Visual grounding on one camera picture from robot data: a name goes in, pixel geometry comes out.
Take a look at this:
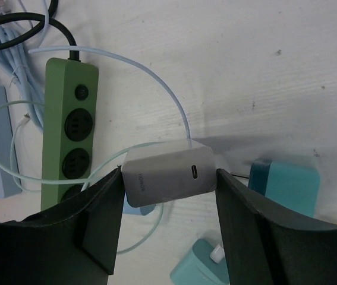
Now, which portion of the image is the green power strip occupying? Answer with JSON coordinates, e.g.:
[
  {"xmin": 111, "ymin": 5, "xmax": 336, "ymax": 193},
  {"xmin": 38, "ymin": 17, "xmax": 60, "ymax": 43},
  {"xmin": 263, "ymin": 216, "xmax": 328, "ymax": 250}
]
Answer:
[{"xmin": 40, "ymin": 58, "xmax": 99, "ymax": 210}]

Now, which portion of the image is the teal end charger plug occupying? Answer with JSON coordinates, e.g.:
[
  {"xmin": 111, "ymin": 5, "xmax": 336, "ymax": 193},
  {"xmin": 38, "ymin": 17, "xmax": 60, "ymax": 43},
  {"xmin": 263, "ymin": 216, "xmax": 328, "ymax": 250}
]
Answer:
[{"xmin": 169, "ymin": 238, "xmax": 230, "ymax": 284}]

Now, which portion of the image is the light green charging cable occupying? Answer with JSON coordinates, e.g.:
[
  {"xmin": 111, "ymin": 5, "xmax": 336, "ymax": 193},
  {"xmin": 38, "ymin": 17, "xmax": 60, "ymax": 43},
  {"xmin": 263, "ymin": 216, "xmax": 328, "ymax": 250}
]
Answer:
[{"xmin": 0, "ymin": 100, "xmax": 166, "ymax": 255}]

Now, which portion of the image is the black power cord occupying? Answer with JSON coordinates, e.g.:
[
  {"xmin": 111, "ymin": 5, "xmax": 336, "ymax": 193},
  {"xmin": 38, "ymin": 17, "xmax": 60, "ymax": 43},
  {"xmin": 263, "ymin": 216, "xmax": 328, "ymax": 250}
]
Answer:
[{"xmin": 0, "ymin": 0, "xmax": 83, "ymax": 63}]

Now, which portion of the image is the small blue charger plug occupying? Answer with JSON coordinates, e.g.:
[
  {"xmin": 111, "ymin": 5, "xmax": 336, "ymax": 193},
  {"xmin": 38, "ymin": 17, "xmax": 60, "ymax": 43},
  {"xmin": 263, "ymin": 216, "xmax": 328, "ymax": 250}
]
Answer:
[{"xmin": 123, "ymin": 202, "xmax": 156, "ymax": 216}]

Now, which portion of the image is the white charging cable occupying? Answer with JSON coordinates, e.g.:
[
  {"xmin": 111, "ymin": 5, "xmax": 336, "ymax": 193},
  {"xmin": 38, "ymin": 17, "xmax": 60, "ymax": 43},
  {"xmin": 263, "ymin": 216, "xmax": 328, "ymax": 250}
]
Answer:
[{"xmin": 28, "ymin": 46, "xmax": 193, "ymax": 149}]

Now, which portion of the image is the white Honor charger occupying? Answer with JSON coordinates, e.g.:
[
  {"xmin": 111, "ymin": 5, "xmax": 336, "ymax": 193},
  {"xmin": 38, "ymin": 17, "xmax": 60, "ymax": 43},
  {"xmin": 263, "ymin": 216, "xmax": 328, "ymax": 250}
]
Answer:
[{"xmin": 121, "ymin": 139, "xmax": 217, "ymax": 208}]

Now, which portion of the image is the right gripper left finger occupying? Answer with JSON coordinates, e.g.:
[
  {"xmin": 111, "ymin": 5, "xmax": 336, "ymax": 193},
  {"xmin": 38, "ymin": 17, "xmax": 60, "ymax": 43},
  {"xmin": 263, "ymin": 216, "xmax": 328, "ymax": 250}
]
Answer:
[{"xmin": 0, "ymin": 169, "xmax": 125, "ymax": 284}]

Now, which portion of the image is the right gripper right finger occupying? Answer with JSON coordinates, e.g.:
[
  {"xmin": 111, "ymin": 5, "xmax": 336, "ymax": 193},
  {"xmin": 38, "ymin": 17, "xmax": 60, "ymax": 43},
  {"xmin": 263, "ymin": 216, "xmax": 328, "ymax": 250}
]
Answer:
[{"xmin": 215, "ymin": 169, "xmax": 337, "ymax": 284}]

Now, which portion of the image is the light blue strip cord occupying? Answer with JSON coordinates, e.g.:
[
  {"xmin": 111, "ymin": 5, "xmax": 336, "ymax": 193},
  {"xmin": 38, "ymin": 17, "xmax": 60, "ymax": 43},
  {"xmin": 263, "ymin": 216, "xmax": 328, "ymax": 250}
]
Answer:
[{"xmin": 0, "ymin": 0, "xmax": 46, "ymax": 133}]

